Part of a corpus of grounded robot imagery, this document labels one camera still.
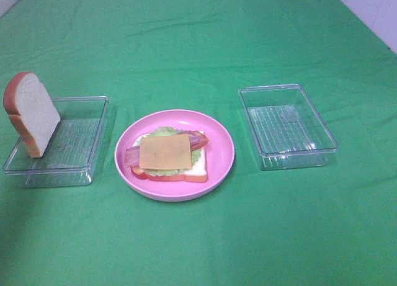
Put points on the bacon strip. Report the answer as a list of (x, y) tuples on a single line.
[(197, 139), (132, 157)]

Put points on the green lettuce leaf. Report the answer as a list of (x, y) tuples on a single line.
[(197, 156)]

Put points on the yellow cheese slice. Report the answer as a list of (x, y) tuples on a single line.
[(165, 152)]

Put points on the toast bread slice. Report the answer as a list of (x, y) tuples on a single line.
[(179, 177), (31, 111)]

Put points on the pink round plate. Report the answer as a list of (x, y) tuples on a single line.
[(219, 154)]

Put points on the right clear plastic tray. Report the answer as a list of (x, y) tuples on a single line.
[(287, 131)]

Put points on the clear plastic tray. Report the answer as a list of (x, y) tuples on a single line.
[(287, 131), (72, 154)]

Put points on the green tablecloth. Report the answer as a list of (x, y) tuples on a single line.
[(332, 225)]

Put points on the left clear plastic tray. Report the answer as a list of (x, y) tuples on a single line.
[(72, 154)]

